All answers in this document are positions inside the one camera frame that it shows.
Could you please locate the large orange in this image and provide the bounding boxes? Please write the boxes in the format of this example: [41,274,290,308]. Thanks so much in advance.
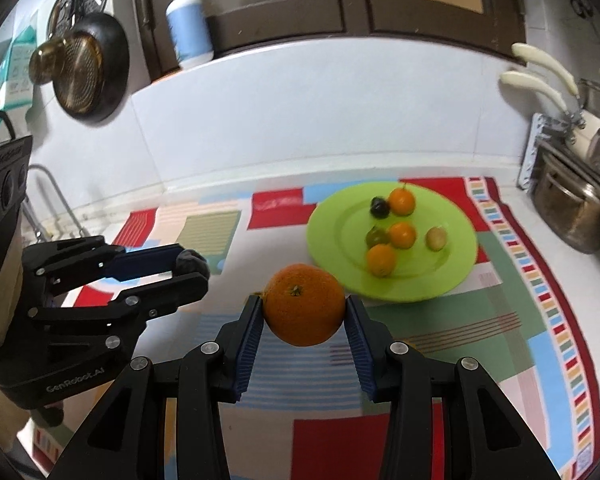
[262,263,346,347]
[388,186,416,217]

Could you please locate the dark wooden window frame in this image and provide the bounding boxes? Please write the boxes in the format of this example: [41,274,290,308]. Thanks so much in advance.
[134,0,526,79]

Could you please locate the black hanging scissors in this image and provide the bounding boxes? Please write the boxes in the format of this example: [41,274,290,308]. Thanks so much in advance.
[570,0,598,35]

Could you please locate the white metal dish rack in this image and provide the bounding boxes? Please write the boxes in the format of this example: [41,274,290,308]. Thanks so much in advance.
[517,113,600,199]

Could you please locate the blue soap dispenser bottle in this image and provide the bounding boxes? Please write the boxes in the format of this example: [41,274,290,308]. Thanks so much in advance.
[166,0,214,70]

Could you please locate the black frying pan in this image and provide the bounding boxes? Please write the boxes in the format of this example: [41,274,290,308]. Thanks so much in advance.
[53,12,130,124]

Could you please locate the stainless steel stockpot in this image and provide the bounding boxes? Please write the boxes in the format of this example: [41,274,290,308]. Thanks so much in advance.
[532,155,600,254]

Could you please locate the brown kiwi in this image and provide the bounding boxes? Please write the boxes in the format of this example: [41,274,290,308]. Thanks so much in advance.
[425,226,448,252]

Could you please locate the teal cardboard box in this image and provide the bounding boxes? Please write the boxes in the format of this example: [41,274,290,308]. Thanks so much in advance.
[0,25,36,112]

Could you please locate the small orange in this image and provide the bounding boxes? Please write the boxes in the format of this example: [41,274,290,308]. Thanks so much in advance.
[366,244,396,278]
[387,221,417,249]

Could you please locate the round metal grill rack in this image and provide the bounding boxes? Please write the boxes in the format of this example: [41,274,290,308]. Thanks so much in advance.
[46,0,107,39]

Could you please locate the cream handled pan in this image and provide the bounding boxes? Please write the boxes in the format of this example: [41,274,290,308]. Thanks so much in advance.
[500,70,600,162]

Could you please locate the small brass saucepan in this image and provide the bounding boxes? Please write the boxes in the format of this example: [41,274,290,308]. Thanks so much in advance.
[29,37,67,86]

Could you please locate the thin curved faucet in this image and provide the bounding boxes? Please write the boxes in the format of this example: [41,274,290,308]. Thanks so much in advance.
[21,162,92,244]

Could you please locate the green plate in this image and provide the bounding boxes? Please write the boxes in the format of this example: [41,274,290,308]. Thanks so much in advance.
[306,181,478,302]

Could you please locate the green tangerine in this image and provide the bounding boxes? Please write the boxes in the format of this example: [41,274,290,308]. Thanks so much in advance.
[365,226,390,248]

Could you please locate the cream saucepan with lid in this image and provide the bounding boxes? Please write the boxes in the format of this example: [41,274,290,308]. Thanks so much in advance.
[512,42,600,118]

